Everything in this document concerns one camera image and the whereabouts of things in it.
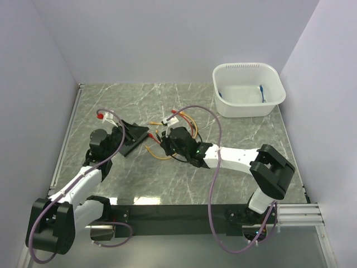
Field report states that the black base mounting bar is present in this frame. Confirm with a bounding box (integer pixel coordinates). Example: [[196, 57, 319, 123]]
[[89, 204, 279, 241]]

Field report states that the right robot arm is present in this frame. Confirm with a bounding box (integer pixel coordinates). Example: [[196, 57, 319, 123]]
[[160, 127, 296, 223]]

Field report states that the black network switch box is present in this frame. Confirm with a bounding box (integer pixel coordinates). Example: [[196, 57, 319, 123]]
[[119, 133, 148, 157]]

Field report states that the blue ethernet cable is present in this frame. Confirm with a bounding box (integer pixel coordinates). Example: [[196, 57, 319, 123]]
[[218, 84, 267, 103]]

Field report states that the white plastic basin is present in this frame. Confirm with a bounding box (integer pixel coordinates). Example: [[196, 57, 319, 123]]
[[212, 63, 286, 118]]

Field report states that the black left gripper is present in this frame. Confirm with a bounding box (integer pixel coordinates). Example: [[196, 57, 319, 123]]
[[105, 119, 149, 157]]

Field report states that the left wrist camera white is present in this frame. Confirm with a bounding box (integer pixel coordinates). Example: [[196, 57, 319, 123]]
[[97, 111, 117, 126]]

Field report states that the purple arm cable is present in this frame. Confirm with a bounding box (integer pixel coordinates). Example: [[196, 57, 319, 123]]
[[167, 104, 279, 254], [27, 107, 133, 264]]

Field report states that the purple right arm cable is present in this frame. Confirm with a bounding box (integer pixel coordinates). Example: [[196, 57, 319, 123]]
[[167, 104, 279, 254]]

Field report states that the black power cable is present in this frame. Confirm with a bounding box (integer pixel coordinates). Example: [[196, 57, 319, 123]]
[[156, 127, 204, 163]]

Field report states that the aluminium frame rail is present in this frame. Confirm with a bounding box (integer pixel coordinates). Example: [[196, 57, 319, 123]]
[[278, 203, 325, 227]]

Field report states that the red ethernet cable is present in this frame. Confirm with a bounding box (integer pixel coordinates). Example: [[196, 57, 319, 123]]
[[147, 109, 179, 143]]

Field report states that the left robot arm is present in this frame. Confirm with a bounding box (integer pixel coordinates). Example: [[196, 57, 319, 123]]
[[26, 122, 149, 255]]

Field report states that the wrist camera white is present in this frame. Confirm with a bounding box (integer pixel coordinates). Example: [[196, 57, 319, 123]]
[[97, 111, 117, 126], [161, 116, 179, 127]]

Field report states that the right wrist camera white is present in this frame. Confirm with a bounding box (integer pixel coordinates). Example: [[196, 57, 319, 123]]
[[161, 116, 179, 127]]

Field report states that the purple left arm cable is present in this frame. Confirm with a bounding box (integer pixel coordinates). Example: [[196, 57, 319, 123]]
[[27, 107, 133, 264]]

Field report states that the orange ethernet cable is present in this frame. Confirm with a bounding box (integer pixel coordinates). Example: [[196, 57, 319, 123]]
[[145, 111, 198, 161]]

